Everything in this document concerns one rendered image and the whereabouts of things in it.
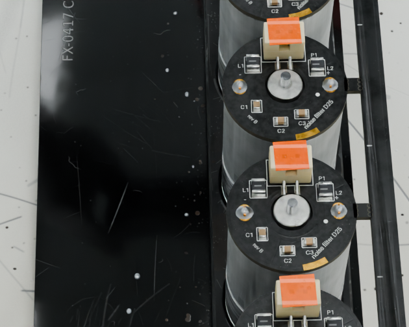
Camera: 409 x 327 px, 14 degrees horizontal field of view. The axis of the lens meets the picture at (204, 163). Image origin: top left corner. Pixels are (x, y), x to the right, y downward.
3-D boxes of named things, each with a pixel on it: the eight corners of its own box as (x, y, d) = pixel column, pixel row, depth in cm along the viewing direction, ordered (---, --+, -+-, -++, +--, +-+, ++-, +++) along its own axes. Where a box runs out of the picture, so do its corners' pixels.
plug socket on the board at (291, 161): (269, 196, 32) (271, 180, 31) (268, 157, 32) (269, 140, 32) (311, 195, 32) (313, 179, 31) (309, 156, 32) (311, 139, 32)
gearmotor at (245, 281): (226, 368, 35) (229, 269, 31) (223, 264, 37) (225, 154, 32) (340, 365, 36) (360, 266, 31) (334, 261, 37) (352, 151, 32)
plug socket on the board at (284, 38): (263, 71, 33) (265, 54, 33) (262, 35, 34) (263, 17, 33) (304, 71, 33) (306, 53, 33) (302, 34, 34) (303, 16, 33)
